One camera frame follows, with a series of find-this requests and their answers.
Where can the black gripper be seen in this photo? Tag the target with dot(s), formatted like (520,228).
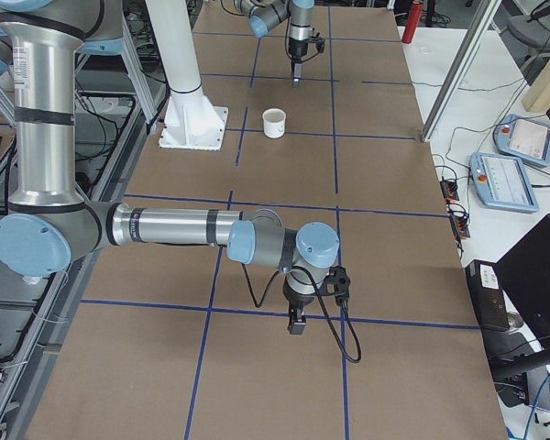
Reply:
(296,302)
(297,49)

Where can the white smiley face mug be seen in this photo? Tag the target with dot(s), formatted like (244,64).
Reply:
(274,120)

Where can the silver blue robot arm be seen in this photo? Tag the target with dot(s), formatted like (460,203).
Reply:
(264,17)
(49,224)

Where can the red water bottle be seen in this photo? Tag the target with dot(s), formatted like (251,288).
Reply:
(413,19)

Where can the orange black usb hub near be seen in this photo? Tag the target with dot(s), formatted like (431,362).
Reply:
(459,224)

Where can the orange black usb hub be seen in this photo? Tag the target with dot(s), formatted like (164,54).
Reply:
(459,224)
(449,190)

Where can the orange black usb hub far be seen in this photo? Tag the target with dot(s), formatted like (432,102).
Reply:
(449,190)

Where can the black desktop computer box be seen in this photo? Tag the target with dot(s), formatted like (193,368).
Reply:
(486,296)

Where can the blue teach pendant near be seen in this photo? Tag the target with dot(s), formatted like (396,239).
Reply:
(501,183)

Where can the blue teach pendant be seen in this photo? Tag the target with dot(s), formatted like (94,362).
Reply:
(501,183)
(524,138)

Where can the black monitor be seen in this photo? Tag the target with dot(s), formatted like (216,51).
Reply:
(524,274)

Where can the blue teach pendant far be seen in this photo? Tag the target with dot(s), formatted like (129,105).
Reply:
(524,138)

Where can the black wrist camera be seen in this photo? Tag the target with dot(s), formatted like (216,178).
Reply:
(337,285)
(318,41)

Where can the white camera mast column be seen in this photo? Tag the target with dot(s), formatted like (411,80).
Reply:
(190,121)

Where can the grey aluminium frame post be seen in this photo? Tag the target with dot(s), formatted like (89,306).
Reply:
(462,61)

